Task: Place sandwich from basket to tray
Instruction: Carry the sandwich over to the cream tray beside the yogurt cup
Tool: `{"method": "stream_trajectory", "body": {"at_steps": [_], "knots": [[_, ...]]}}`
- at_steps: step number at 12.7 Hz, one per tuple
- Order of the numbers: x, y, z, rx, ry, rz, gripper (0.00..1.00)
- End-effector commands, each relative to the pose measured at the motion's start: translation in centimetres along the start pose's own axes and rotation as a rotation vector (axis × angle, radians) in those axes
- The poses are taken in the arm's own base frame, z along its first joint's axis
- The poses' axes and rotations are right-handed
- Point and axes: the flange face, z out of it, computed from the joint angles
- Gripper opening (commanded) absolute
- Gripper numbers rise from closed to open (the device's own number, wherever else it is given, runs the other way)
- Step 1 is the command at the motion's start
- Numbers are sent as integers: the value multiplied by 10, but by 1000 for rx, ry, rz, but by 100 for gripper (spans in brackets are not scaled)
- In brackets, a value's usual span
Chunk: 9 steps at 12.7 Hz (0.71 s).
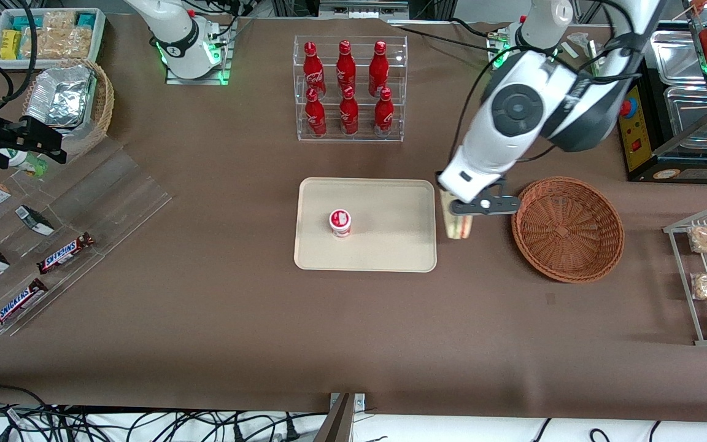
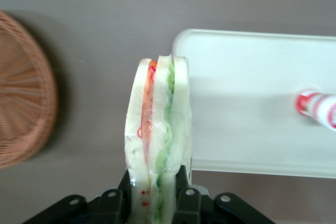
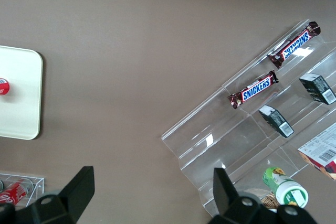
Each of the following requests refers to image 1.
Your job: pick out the yellow snack packet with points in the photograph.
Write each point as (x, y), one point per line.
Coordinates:
(10, 44)

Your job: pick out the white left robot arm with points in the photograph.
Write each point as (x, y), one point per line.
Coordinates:
(516, 109)

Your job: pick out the crumpled clear plastic wrapper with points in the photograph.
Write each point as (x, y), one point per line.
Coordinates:
(579, 39)

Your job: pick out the clear acrylic stepped display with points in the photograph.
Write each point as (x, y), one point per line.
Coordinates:
(120, 196)

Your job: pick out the light tan wicker basket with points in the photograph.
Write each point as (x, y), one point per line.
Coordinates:
(103, 104)

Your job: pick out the Snickers chocolate bar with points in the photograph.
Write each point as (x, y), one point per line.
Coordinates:
(17, 304)
(65, 253)

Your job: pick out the triangle sandwich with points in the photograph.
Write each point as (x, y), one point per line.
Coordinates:
(458, 226)

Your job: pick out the brown table cover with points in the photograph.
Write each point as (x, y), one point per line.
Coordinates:
(206, 344)

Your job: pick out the white plastic bin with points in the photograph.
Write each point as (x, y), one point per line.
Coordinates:
(99, 37)

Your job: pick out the brown round wicker basket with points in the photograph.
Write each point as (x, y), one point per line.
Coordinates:
(565, 230)

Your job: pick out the white red yogurt cup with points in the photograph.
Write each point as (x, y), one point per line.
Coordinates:
(340, 222)

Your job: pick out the metal table bracket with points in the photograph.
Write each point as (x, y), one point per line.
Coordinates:
(341, 423)

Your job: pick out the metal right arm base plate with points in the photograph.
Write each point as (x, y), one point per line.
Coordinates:
(221, 67)

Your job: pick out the red emergency stop button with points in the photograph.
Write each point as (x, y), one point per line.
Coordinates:
(626, 109)

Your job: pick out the teal snack packet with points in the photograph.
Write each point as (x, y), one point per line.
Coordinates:
(25, 23)
(86, 20)

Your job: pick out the clear acrylic bottle rack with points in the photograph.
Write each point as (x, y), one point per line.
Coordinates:
(359, 132)

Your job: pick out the black food warmer appliance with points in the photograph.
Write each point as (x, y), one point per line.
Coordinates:
(636, 147)

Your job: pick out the red cola bottle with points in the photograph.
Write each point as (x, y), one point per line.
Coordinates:
(315, 116)
(348, 115)
(312, 70)
(384, 116)
(378, 69)
(345, 67)

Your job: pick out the clear bag of crackers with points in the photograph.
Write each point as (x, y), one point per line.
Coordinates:
(59, 44)
(59, 19)

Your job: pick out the beige plastic tray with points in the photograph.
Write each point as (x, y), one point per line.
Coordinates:
(384, 239)

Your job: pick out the small green white bottle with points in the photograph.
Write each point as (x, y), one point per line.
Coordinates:
(25, 162)

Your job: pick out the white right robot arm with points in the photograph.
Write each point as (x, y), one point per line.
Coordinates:
(175, 37)

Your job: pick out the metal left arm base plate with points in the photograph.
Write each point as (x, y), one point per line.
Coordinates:
(493, 58)

